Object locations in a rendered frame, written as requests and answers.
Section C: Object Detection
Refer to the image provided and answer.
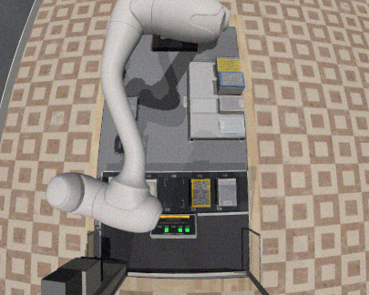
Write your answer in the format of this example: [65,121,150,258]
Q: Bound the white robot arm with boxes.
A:
[46,0,231,233]

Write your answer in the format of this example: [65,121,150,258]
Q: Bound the cream one-well reservoir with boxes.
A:
[146,179,158,197]

